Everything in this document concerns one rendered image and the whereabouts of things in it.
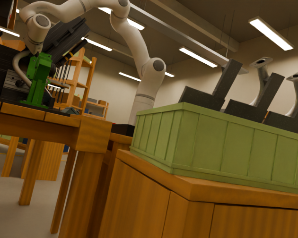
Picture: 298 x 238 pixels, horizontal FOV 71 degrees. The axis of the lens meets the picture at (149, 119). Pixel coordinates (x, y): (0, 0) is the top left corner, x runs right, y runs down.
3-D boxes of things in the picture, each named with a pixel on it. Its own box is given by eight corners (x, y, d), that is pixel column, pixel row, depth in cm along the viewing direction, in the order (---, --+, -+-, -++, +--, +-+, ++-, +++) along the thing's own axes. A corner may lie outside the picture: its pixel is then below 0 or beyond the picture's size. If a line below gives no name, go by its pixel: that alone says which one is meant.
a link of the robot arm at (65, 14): (66, -20, 111) (14, 8, 102) (86, 7, 114) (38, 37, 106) (66, -10, 119) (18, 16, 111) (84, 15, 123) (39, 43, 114)
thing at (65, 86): (63, 90, 169) (64, 86, 169) (68, 89, 156) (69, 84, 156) (6, 73, 147) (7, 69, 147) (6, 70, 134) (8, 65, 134)
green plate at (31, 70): (42, 87, 141) (48, 60, 147) (45, 83, 135) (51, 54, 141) (23, 82, 135) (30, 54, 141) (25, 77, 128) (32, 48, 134)
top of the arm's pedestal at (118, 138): (144, 145, 143) (146, 139, 144) (171, 152, 115) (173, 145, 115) (99, 136, 128) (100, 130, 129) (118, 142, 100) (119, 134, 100)
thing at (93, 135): (47, 128, 218) (51, 114, 219) (106, 154, 94) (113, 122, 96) (32, 125, 210) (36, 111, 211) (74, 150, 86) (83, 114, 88)
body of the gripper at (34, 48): (47, 43, 119) (42, 53, 128) (36, 27, 118) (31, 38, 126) (34, 47, 114) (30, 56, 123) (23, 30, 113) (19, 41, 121)
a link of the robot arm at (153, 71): (150, 103, 133) (159, 68, 136) (161, 98, 115) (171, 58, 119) (132, 97, 129) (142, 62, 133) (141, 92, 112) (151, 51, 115)
